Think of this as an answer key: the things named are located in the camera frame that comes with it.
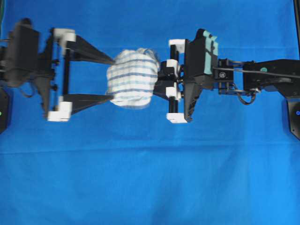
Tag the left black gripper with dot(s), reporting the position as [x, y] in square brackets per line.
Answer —
[23, 63]

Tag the white blue-striped towel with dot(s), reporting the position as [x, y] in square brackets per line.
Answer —
[132, 78]

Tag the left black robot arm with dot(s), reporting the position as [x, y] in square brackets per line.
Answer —
[67, 60]

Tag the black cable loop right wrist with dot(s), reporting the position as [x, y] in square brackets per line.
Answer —
[246, 93]

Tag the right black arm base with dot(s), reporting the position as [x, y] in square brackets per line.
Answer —
[292, 110]

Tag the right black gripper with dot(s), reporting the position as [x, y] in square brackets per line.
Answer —
[189, 70]

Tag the blue table cloth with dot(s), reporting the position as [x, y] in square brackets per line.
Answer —
[232, 165]

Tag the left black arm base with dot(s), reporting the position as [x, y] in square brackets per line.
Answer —
[5, 109]

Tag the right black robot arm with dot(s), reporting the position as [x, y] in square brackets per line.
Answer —
[282, 76]

